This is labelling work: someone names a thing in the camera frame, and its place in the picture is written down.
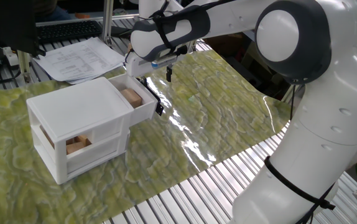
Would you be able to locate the aluminium frame post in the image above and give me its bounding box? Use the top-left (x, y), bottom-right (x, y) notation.
top-left (16, 49), bottom-right (32, 84)
top-left (101, 0), bottom-right (115, 47)
top-left (187, 39), bottom-right (203, 54)

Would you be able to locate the printed paper stack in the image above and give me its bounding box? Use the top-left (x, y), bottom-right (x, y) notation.
top-left (32, 36), bottom-right (126, 85)

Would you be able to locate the white drawer with black handle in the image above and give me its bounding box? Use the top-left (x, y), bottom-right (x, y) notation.
top-left (88, 73), bottom-right (164, 144)

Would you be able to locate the light wooden cube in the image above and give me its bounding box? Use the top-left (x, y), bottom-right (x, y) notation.
top-left (120, 87), bottom-right (144, 109)

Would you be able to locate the seated person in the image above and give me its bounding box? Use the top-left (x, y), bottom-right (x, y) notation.
top-left (34, 0), bottom-right (73, 22)

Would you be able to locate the green marble pattern mat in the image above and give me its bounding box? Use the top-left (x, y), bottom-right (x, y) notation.
top-left (0, 49), bottom-right (295, 224)

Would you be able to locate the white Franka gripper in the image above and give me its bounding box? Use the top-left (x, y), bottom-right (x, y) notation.
top-left (124, 53), bottom-right (174, 91)

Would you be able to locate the black monitor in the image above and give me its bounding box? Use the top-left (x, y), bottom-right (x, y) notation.
top-left (0, 0), bottom-right (40, 79)

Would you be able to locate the wooden block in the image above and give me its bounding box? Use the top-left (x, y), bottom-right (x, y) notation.
top-left (65, 141), bottom-right (88, 156)
top-left (73, 134), bottom-right (93, 147)

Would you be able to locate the white power strip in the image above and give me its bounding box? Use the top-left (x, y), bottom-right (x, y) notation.
top-left (2, 46), bottom-right (20, 68)

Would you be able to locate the white plastic drawer cabinet frame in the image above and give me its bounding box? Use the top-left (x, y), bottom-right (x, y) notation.
top-left (25, 77), bottom-right (135, 185)

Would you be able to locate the black knotted cable strap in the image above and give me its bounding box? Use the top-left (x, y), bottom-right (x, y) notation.
top-left (264, 155), bottom-right (336, 211)

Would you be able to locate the silver camera with blue cap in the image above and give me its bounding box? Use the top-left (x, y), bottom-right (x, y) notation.
top-left (151, 54), bottom-right (179, 69)

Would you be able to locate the white plain drawer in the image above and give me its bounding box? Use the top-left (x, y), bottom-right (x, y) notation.
top-left (65, 136), bottom-right (129, 175)

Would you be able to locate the black forearm cable strap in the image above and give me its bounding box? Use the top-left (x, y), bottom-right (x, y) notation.
top-left (152, 9), bottom-right (178, 54)

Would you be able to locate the black computer keyboard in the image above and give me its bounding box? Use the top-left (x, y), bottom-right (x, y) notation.
top-left (36, 20), bottom-right (104, 44)

